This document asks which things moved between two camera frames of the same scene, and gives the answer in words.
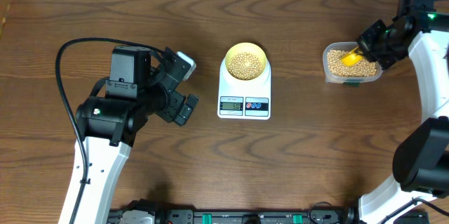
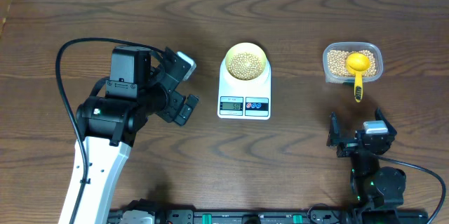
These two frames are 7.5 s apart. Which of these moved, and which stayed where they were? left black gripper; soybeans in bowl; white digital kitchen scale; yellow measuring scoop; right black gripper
Moved: right black gripper; yellow measuring scoop
Stayed: soybeans in bowl; white digital kitchen scale; left black gripper
